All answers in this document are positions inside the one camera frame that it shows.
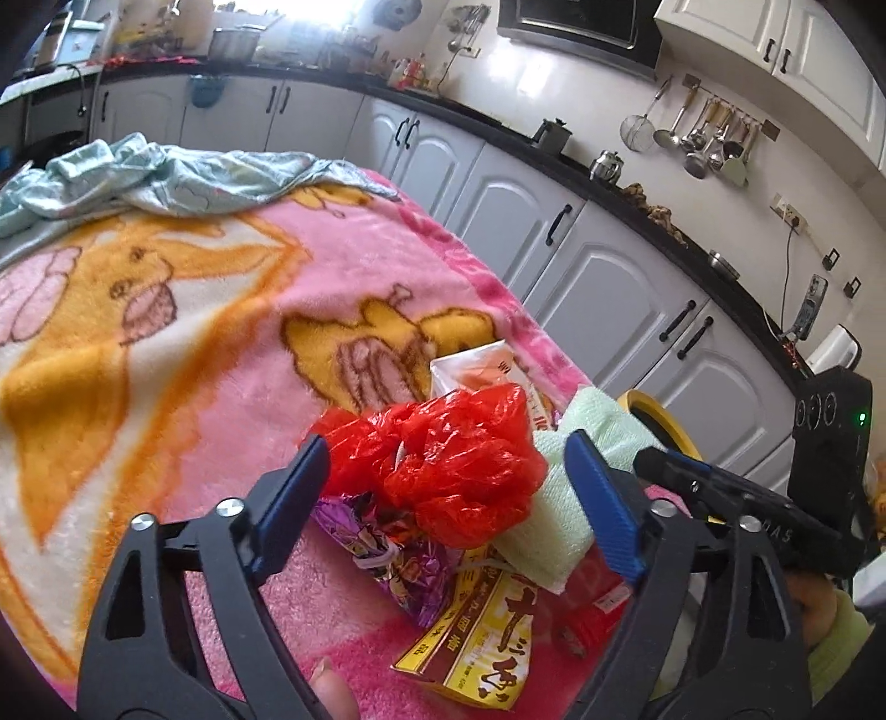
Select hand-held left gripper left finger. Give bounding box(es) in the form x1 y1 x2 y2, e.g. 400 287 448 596
75 435 331 720

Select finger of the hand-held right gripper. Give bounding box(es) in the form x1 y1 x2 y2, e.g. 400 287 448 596
633 447 747 505

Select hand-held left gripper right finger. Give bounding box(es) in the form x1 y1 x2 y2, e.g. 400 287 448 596
564 429 811 720

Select yellow trash bin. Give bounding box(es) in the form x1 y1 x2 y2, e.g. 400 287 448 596
616 389 707 527

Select light green towel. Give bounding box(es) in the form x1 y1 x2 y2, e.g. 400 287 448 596
494 386 669 595

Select small red packet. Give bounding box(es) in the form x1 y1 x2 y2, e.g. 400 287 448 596
554 554 634 655

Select purple foil wrapper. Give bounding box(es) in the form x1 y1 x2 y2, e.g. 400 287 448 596
309 491 472 628

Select red plastic bag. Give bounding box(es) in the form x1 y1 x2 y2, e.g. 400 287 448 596
315 384 548 551

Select white orange snack packet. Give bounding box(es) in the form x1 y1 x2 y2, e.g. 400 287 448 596
429 341 562 434

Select yellow seasoning packet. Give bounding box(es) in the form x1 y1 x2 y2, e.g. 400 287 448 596
391 547 537 711

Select person's right forearm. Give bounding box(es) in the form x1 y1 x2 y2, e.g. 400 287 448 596
806 592 877 703

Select person's right hand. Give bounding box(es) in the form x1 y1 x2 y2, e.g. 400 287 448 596
787 573 844 653

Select person's left hand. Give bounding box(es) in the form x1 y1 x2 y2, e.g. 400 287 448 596
310 657 359 720

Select white electric kettle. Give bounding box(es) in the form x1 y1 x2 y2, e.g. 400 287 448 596
806 324 863 375

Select printed pink blanket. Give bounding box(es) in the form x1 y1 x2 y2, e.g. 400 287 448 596
0 148 693 720

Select smartphone on stand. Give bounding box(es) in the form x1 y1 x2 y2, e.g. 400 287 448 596
795 273 830 342

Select white lower cabinets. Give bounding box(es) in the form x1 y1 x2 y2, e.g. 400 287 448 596
20 69 818 500

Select white cabinets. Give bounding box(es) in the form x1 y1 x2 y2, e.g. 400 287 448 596
20 69 818 500
652 0 886 177

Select brown dried roots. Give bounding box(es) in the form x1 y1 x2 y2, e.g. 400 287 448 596
623 181 689 246

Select row of hanging steel utensils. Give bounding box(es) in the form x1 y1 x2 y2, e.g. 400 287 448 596
654 86 763 188

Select light blue cloth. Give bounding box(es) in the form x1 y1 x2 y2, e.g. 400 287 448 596
0 133 403 240

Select steel mesh strainer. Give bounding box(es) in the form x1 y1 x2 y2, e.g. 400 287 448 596
619 75 674 152

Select black lidded jug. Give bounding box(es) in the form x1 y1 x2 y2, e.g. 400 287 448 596
533 117 572 155

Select blue hanging holder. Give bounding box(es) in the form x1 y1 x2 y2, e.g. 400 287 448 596
188 75 226 110

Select cluster of condiment bottles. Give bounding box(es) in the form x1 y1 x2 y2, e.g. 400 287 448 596
388 54 451 94

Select white upper cabinets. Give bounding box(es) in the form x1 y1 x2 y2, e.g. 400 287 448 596
652 0 886 177

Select steel cooking pot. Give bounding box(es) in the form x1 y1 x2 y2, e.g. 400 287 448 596
208 24 267 63

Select black range hood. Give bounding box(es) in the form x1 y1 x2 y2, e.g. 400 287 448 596
497 0 664 80

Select hanging kitchen tools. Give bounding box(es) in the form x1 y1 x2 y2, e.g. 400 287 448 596
446 3 492 53

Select white countertop appliance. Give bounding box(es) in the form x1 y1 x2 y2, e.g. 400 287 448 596
34 17 105 74

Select white wall socket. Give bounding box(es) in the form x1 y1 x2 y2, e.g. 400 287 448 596
770 195 810 233

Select wall utensil rail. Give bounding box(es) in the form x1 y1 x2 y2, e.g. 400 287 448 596
682 75 780 140

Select small wall fan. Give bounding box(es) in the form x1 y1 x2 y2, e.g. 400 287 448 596
379 0 423 32

